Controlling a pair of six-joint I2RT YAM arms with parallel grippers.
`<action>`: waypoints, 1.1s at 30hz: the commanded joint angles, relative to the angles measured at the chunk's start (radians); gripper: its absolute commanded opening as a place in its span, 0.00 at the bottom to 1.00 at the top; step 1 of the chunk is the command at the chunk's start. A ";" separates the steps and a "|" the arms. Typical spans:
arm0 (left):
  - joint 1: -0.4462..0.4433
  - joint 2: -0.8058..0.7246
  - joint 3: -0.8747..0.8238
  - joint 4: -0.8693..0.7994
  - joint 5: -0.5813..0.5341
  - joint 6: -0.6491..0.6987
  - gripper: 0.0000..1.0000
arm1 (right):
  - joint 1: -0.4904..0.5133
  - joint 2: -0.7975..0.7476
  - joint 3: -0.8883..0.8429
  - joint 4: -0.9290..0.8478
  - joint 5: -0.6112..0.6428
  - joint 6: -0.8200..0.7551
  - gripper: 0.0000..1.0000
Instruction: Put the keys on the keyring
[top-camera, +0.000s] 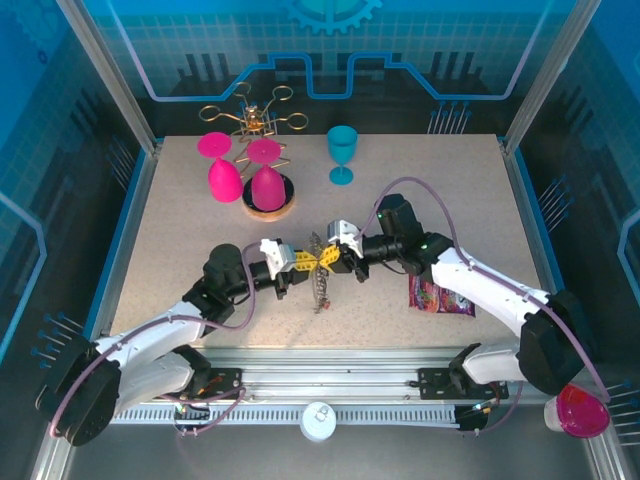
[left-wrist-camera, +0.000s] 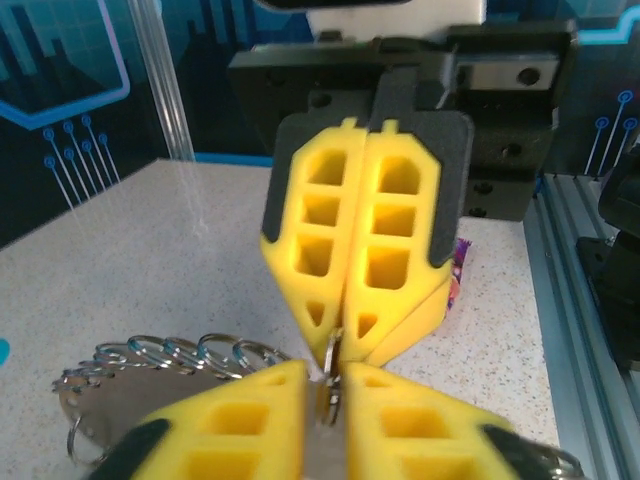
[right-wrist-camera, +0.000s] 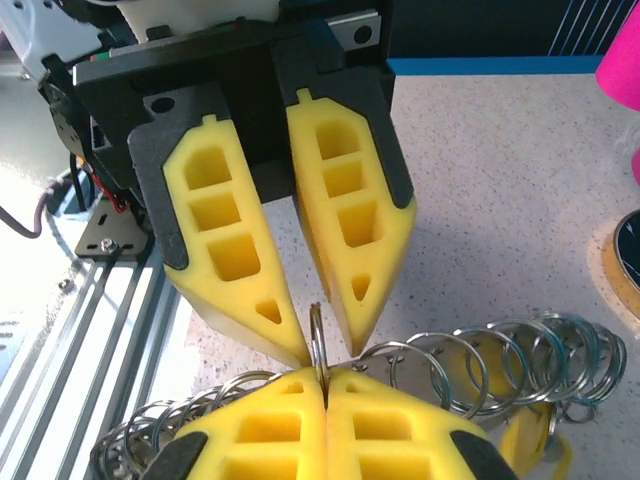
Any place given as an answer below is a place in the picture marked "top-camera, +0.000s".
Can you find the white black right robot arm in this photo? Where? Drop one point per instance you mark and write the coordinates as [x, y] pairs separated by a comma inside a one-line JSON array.
[[480, 290]]

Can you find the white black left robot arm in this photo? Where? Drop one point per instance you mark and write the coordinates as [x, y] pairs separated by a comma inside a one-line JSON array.
[[150, 330]]

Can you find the pink plastic wine glass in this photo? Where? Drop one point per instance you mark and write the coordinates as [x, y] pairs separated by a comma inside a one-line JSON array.
[[224, 182], [267, 187]]

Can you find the purple candy packet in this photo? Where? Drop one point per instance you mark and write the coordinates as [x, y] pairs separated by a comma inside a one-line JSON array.
[[445, 300]]

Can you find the teal plastic wine glass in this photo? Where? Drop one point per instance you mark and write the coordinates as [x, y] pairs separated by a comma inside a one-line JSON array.
[[342, 142]]

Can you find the white round tin can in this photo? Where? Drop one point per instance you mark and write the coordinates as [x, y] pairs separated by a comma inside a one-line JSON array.
[[317, 425]]

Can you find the pink and white plastic cup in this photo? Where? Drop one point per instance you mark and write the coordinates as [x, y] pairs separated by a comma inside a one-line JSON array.
[[580, 410]]

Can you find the aluminium table side rail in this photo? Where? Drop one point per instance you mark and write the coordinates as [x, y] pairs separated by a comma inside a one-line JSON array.
[[525, 210], [131, 210]]

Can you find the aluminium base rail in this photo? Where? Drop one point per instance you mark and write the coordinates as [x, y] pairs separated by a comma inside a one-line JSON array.
[[330, 380]]

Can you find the aluminium frame post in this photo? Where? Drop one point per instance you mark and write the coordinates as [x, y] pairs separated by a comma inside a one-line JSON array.
[[110, 75], [545, 75]]

